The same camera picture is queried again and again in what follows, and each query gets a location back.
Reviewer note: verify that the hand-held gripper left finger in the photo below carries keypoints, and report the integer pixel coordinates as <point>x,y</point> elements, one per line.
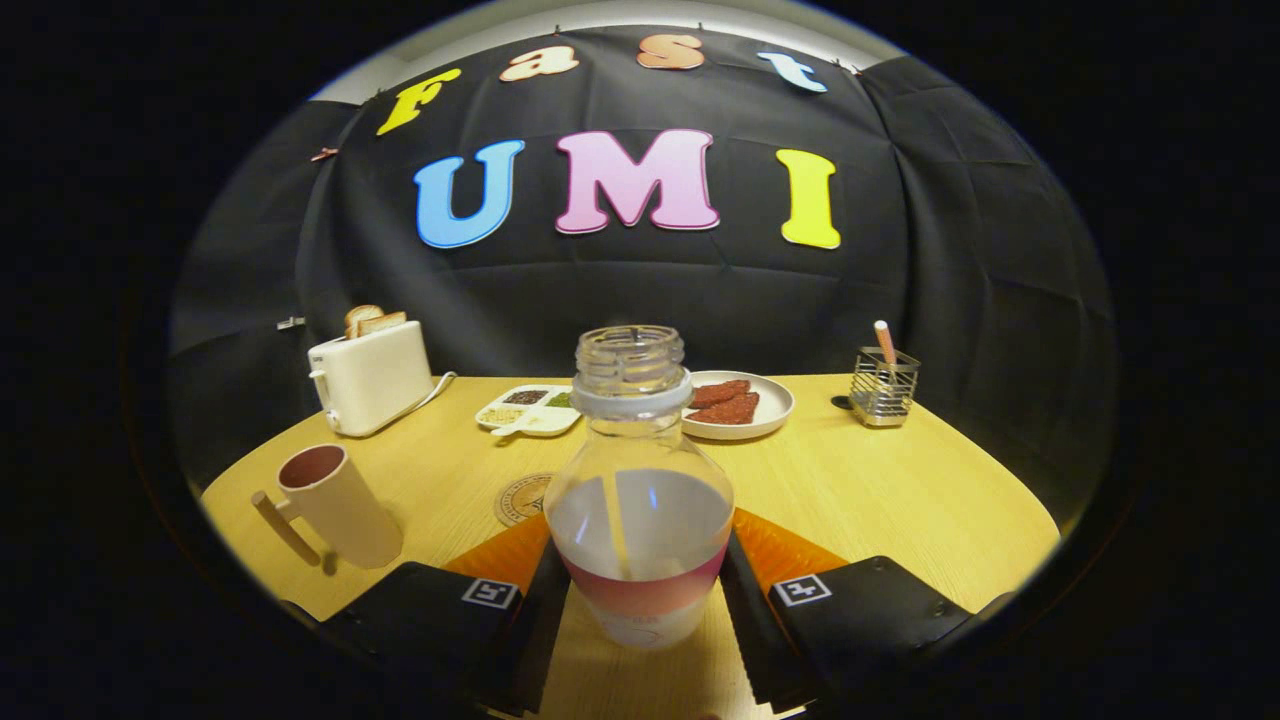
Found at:
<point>535,640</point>

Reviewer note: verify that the clear juice bottle pink label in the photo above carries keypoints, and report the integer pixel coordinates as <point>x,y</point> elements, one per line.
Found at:
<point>640,530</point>

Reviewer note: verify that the round brown coaster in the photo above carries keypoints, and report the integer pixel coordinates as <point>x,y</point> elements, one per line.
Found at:
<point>520,497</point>

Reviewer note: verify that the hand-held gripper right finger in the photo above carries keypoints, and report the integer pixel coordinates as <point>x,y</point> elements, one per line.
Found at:
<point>750,640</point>

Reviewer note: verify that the white round plate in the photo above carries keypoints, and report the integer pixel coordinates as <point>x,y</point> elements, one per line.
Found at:
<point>775,405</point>

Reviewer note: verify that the wooden table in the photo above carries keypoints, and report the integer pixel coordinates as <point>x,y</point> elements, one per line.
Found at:
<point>880,490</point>

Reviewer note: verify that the black backdrop cloth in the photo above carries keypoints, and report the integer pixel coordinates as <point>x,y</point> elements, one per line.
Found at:
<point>800,310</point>

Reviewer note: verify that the cream toaster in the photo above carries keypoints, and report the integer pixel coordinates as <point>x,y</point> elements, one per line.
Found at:
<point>375,380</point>

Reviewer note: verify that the red meat slice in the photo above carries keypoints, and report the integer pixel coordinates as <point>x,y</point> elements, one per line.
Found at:
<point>722,391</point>
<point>730,410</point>

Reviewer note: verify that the white divided seasoning tray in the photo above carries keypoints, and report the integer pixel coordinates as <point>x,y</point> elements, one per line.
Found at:
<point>530,412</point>

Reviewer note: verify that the toast slice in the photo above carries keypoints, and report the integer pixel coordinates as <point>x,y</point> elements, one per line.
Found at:
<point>360,318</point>
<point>385,322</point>

